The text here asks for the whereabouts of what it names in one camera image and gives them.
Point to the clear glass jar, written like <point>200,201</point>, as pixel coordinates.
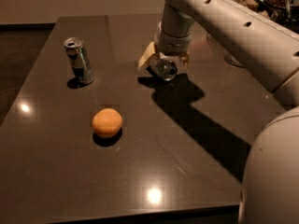
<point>221,53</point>

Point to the tall silver energy drink can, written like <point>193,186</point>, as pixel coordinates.
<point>79,61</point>

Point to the white green 7up can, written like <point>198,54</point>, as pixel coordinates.
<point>164,69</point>

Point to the orange fruit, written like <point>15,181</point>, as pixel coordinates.
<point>107,123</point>

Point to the black wire basket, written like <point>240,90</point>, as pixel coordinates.
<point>256,6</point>

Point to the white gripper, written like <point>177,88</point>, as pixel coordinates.
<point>173,45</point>

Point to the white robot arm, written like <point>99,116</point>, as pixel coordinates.
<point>270,189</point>

